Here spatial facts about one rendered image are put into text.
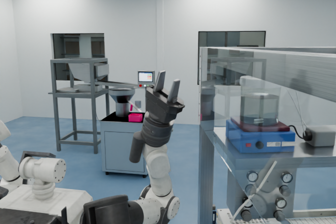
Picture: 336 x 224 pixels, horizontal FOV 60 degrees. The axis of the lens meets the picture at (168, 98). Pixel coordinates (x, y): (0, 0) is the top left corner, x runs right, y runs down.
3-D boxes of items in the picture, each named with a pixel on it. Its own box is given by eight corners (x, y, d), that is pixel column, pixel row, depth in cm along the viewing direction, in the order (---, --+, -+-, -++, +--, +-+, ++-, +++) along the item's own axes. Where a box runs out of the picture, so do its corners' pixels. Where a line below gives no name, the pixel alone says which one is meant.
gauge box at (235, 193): (234, 220, 103) (236, 167, 99) (226, 204, 113) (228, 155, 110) (294, 217, 104) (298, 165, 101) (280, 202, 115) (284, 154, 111)
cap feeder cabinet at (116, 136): (101, 176, 390) (99, 121, 376) (116, 159, 445) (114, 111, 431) (147, 179, 379) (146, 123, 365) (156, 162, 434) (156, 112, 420)
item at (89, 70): (35, 161, 438) (26, 61, 410) (71, 139, 541) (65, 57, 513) (127, 168, 413) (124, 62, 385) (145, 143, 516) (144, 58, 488)
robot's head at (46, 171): (54, 194, 80) (52, 164, 78) (22, 191, 82) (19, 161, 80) (67, 183, 86) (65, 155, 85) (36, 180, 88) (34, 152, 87)
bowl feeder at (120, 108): (105, 118, 391) (104, 90, 384) (114, 112, 426) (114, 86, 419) (140, 119, 383) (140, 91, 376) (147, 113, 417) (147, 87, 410)
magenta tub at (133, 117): (128, 121, 372) (128, 115, 371) (131, 119, 384) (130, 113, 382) (140, 122, 369) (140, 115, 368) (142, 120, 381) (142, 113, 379)
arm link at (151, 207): (172, 229, 104) (143, 241, 84) (142, 214, 110) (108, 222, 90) (182, 197, 105) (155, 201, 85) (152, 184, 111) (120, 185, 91)
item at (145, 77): (137, 115, 405) (136, 70, 394) (139, 113, 415) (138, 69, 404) (153, 116, 401) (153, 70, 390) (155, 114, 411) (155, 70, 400)
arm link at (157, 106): (170, 111, 73) (161, 147, 79) (193, 101, 80) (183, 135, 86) (137, 88, 80) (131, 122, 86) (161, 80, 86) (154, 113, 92)
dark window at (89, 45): (55, 80, 688) (51, 32, 668) (55, 80, 689) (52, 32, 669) (108, 82, 665) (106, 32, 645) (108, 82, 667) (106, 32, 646)
